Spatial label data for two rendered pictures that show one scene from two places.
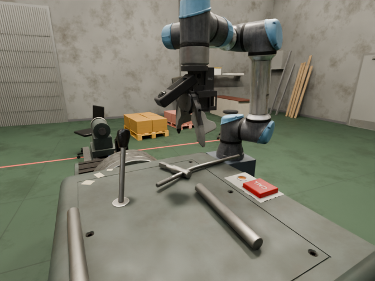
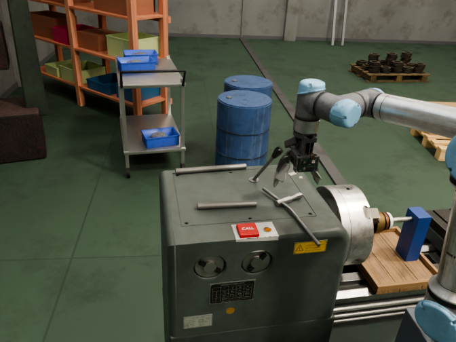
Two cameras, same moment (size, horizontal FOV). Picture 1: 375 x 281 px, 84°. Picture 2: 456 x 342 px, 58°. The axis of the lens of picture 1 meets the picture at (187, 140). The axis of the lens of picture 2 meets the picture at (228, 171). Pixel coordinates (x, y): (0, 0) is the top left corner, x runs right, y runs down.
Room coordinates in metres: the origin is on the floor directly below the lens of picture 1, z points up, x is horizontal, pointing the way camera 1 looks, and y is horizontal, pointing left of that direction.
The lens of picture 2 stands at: (0.65, -1.20, 2.02)
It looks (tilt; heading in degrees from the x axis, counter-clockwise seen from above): 28 degrees down; 104
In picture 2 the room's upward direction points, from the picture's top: 3 degrees clockwise
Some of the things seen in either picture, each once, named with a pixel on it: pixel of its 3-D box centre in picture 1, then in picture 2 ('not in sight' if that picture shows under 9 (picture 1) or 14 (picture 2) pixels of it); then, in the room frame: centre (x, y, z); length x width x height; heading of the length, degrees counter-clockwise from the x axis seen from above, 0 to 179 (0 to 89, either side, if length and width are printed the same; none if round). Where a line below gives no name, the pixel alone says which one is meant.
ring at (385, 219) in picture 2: not in sight; (375, 221); (0.89, 0.30, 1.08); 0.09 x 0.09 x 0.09; 27
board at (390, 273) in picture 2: not in sight; (387, 256); (0.98, 0.34, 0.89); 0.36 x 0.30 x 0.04; 117
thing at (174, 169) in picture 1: (174, 169); (289, 199); (0.56, 0.04, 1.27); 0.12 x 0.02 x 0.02; 50
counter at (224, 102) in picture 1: (230, 107); not in sight; (8.25, -1.66, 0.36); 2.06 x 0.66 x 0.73; 22
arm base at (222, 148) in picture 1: (230, 147); not in sight; (1.09, -0.24, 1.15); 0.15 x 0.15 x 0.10
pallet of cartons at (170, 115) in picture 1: (181, 118); not in sight; (6.70, 0.20, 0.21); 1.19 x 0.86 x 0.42; 25
